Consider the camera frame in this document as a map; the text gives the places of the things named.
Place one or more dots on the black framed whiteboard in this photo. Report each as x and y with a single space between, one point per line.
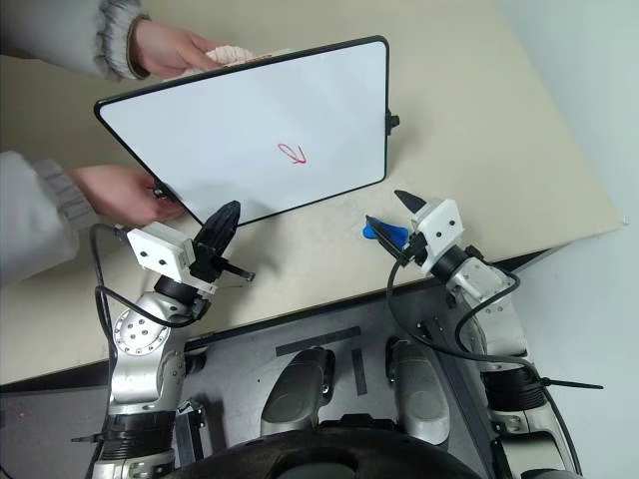
259 110

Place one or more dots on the grey rounded right robot foot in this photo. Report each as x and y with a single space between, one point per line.
419 394

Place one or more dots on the black rounded robot torso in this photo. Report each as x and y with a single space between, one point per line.
309 461

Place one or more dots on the black whiteboard knob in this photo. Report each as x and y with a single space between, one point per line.
161 192
393 121

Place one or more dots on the person's right forearm grey sleeve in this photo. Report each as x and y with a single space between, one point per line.
30 219

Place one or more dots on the pink cloth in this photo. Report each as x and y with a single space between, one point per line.
230 54

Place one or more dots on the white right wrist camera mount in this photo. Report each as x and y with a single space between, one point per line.
440 230

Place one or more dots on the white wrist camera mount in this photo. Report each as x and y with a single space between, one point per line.
160 249
440 230

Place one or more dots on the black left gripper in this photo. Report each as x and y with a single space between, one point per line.
204 262

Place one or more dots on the short black tape strip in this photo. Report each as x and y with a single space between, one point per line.
358 371

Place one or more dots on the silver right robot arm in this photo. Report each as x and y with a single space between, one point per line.
504 349

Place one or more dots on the grey rounded robot foot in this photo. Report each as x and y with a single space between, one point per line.
419 394
297 394

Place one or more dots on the black zip tie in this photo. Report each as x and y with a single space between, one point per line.
574 384
87 439

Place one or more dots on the person's left forearm grey sleeve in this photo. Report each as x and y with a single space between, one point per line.
55 35

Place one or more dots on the black metal bracket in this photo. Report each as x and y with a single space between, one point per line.
192 429

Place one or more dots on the person's right hand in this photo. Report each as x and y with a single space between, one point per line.
120 194

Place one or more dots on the grey rounded left robot foot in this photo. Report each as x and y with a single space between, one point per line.
297 394

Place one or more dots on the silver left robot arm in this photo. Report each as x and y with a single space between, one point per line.
142 359

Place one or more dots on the long black tape strip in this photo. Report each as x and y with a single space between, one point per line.
319 340

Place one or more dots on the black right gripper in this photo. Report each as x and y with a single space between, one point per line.
413 247

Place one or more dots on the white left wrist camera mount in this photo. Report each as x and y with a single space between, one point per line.
160 249

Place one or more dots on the person's left hand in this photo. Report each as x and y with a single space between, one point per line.
167 49

